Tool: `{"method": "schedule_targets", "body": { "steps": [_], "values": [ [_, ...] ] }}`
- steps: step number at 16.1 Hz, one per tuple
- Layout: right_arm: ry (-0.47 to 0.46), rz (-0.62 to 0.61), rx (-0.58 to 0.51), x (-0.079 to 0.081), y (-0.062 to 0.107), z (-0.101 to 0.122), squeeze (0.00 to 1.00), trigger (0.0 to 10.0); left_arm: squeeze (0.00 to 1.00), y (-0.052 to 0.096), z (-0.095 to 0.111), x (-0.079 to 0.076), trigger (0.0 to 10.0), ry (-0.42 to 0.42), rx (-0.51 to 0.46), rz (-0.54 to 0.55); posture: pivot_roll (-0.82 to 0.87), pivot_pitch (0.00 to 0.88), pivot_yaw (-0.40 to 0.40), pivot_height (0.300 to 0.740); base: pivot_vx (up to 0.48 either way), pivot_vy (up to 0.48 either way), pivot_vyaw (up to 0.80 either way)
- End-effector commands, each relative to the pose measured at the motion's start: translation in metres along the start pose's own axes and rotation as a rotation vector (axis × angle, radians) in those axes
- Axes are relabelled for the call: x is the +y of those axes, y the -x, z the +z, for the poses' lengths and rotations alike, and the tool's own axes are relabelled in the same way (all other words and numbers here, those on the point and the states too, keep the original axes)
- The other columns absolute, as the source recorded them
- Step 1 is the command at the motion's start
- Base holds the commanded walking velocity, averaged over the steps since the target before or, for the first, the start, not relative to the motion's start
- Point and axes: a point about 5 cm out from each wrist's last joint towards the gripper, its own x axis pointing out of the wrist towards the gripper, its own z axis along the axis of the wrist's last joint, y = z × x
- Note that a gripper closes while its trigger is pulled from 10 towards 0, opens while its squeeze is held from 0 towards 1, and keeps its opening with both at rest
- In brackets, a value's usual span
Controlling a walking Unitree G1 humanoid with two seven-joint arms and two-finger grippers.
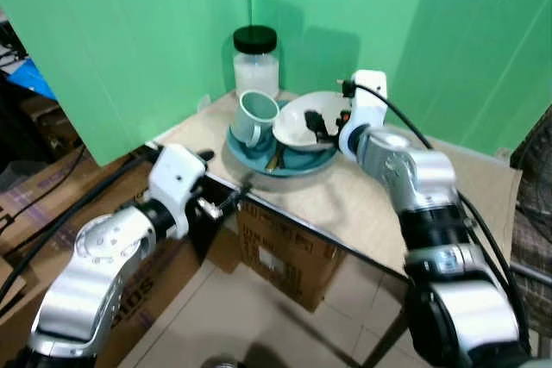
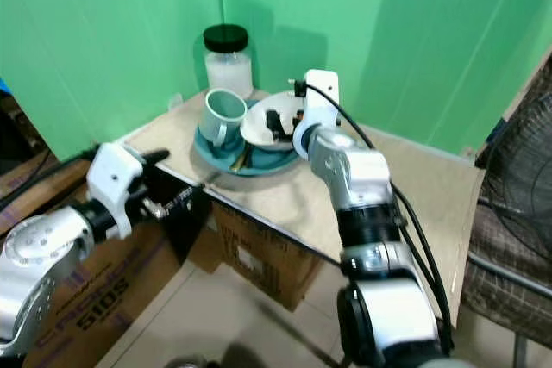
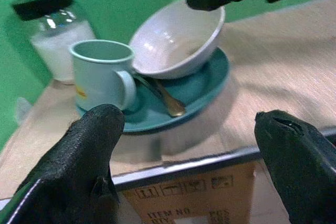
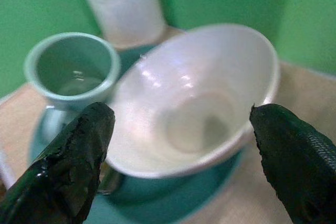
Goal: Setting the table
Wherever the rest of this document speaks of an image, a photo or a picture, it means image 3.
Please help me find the brown cardboard box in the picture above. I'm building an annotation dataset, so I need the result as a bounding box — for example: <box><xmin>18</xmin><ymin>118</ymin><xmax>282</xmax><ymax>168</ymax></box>
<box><xmin>119</xmin><ymin>161</ymin><xmax>291</xmax><ymax>224</ymax></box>

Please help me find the light blue enamel mug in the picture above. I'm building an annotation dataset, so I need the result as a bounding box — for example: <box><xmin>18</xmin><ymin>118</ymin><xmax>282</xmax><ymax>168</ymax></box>
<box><xmin>69</xmin><ymin>39</ymin><xmax>138</xmax><ymax>112</ymax></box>

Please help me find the glass jar with black lid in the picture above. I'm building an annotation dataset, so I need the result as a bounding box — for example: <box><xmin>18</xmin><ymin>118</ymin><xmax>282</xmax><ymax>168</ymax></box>
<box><xmin>12</xmin><ymin>0</ymin><xmax>97</xmax><ymax>86</ymax></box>

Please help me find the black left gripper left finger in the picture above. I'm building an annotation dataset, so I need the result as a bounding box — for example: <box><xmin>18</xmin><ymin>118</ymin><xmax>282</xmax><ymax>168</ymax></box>
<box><xmin>0</xmin><ymin>104</ymin><xmax>125</xmax><ymax>224</ymax></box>

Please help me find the white ceramic bowl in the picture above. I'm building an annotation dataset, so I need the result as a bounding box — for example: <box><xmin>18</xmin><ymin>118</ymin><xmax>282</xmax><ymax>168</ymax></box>
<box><xmin>128</xmin><ymin>0</ymin><xmax>226</xmax><ymax>80</ymax></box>

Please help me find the teal round plate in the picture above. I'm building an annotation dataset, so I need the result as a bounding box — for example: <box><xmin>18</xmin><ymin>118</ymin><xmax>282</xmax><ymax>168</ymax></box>
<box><xmin>76</xmin><ymin>47</ymin><xmax>231</xmax><ymax>133</ymax></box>

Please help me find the dark metal fork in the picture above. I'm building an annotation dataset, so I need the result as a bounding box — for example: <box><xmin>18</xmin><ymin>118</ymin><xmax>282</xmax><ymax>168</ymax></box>
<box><xmin>132</xmin><ymin>74</ymin><xmax>165</xmax><ymax>99</ymax></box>

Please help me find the gold metal spoon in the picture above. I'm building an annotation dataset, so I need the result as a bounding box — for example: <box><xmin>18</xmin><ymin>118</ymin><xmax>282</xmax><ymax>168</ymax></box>
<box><xmin>154</xmin><ymin>78</ymin><xmax>186</xmax><ymax>118</ymax></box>

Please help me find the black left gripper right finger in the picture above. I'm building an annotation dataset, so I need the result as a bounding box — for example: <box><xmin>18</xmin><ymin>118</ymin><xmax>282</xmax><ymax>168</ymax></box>
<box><xmin>255</xmin><ymin>109</ymin><xmax>336</xmax><ymax>224</ymax></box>

